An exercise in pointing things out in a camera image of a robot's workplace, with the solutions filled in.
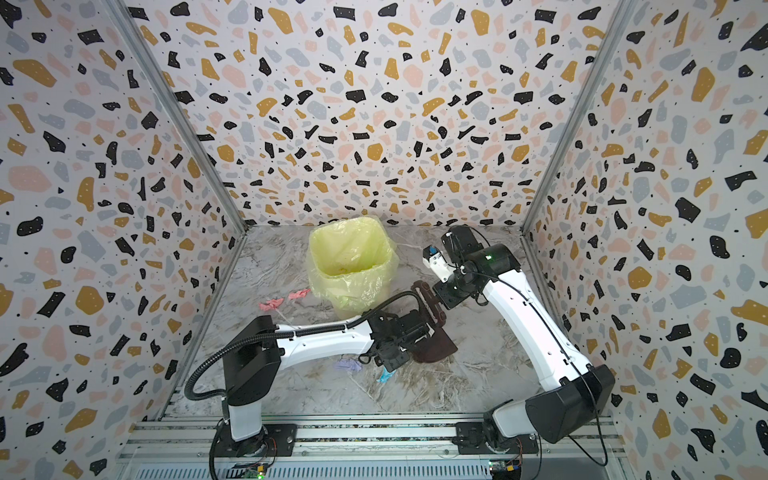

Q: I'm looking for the brown dustpan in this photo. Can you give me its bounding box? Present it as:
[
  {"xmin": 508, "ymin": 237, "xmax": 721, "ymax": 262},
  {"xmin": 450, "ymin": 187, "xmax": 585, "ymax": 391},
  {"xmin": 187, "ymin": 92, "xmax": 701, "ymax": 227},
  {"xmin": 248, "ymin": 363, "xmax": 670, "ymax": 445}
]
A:
[{"xmin": 408, "ymin": 329, "xmax": 458, "ymax": 364}]

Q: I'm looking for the brown cartoon face brush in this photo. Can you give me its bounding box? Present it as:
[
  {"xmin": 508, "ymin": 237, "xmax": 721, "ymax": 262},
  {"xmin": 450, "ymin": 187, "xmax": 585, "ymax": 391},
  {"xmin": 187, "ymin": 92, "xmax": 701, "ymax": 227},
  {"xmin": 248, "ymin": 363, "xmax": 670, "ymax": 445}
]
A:
[{"xmin": 411, "ymin": 280, "xmax": 447, "ymax": 329}]

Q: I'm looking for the bin with yellow bag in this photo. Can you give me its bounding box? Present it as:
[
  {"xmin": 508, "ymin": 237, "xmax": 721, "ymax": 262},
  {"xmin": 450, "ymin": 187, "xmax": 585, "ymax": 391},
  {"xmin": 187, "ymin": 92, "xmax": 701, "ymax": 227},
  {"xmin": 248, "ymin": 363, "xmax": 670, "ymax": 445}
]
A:
[{"xmin": 306, "ymin": 216, "xmax": 399, "ymax": 319}]

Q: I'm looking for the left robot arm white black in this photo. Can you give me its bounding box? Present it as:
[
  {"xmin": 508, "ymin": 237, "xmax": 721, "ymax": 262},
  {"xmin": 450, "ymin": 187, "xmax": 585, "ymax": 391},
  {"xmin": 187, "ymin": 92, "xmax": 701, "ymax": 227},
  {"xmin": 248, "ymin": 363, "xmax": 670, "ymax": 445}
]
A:
[{"xmin": 223, "ymin": 310, "xmax": 440, "ymax": 442}]

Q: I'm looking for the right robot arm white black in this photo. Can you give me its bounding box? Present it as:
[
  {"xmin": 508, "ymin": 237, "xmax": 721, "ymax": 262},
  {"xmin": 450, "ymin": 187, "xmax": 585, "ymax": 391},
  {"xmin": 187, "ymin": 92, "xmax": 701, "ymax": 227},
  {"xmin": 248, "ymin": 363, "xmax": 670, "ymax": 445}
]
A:
[{"xmin": 422, "ymin": 225, "xmax": 615, "ymax": 452}]

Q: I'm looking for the cyan paper scrap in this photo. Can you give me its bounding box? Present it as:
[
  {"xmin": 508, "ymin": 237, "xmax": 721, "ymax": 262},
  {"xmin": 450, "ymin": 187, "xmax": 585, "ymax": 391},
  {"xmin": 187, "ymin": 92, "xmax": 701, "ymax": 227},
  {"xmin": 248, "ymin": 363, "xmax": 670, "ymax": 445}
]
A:
[{"xmin": 377, "ymin": 369, "xmax": 394, "ymax": 384}]

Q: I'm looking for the purple paper scrap lower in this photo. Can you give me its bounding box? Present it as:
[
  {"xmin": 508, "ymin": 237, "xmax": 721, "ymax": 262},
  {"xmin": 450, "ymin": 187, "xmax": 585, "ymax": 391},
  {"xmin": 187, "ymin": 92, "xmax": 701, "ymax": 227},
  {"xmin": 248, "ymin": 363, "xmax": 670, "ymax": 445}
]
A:
[{"xmin": 334, "ymin": 358, "xmax": 363, "ymax": 373}]

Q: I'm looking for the pink paper scrap upper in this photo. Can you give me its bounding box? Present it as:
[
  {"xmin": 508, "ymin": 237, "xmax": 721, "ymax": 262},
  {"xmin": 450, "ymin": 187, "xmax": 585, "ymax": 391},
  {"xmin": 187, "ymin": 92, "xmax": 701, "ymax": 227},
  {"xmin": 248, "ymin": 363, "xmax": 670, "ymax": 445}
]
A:
[{"xmin": 288, "ymin": 289, "xmax": 311, "ymax": 300}]

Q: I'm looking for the pink paper scrap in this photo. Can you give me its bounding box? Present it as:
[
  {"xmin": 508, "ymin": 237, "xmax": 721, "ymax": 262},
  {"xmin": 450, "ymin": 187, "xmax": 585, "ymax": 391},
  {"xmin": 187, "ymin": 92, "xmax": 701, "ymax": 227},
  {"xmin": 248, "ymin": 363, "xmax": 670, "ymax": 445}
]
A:
[
  {"xmin": 288, "ymin": 289, "xmax": 311, "ymax": 300},
  {"xmin": 259, "ymin": 298, "xmax": 284, "ymax": 312}
]

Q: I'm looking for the pink paper scrap far left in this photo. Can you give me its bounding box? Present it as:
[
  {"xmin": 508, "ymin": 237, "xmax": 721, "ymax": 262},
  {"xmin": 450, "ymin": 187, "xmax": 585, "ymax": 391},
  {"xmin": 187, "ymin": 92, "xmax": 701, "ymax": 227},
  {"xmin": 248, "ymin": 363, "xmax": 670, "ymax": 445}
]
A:
[{"xmin": 259, "ymin": 298, "xmax": 284, "ymax": 312}]

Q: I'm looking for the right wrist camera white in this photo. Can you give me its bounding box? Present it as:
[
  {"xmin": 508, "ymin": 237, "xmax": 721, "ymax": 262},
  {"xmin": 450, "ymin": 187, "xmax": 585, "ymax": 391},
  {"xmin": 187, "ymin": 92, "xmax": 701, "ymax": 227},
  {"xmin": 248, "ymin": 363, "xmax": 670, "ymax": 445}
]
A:
[{"xmin": 422, "ymin": 245, "xmax": 456, "ymax": 283}]

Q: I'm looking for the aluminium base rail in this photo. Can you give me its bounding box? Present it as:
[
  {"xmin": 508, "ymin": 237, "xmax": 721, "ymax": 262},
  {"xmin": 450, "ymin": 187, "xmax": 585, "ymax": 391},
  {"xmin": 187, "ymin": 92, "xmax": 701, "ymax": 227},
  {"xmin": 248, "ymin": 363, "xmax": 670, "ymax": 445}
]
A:
[{"xmin": 116, "ymin": 412, "xmax": 577, "ymax": 480}]

